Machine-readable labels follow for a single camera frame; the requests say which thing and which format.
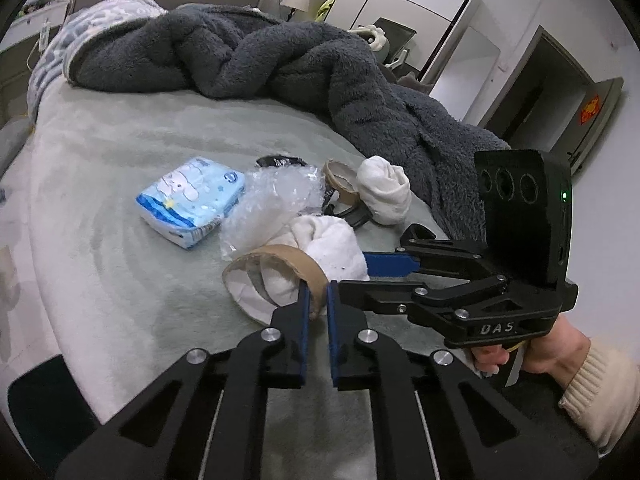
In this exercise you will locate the blue white patterned quilt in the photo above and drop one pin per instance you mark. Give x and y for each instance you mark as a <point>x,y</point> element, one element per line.
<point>79,29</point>

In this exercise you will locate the dark trash bin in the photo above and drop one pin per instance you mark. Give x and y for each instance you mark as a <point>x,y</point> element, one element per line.
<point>50,413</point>

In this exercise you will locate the white balled sock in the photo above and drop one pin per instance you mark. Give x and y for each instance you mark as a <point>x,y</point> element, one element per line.
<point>385,189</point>

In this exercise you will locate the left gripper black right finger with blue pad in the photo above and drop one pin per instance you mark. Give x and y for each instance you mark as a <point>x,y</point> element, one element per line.
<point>351,369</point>

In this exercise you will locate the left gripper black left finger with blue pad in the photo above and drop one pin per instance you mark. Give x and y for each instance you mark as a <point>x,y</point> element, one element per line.
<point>286,366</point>

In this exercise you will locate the cream plush pet bed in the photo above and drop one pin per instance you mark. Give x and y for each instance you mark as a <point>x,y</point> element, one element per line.
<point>373,35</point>

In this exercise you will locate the white wardrobe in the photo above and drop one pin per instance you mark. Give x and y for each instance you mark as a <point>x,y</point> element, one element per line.
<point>439,25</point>

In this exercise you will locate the dark grey fleece blanket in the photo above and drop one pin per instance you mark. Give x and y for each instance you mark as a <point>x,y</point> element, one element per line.
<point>227,52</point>

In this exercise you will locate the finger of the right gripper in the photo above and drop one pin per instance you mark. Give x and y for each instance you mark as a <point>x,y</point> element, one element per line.
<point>387,297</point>
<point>421,252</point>

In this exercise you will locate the white dressing desk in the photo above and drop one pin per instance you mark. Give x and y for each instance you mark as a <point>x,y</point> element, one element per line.
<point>50,16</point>

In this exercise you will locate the cream knit sleeve forearm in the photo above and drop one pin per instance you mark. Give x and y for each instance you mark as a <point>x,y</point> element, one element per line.
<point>603,396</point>

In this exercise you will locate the bedside table lamp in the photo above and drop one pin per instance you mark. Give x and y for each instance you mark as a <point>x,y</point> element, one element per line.
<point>298,10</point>

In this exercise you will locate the black camera box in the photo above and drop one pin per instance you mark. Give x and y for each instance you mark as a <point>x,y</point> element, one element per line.
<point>527,199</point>

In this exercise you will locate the black plastic clip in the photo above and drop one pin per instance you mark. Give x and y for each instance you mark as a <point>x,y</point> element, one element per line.
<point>348,207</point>

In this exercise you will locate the person's right hand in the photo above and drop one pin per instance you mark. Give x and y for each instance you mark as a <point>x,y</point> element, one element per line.
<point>559,354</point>

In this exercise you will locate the clear plastic bag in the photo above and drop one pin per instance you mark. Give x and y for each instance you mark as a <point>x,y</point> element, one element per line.
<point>272,197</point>

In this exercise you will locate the blue tissue pack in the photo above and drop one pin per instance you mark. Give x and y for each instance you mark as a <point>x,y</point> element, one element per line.
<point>189,202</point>

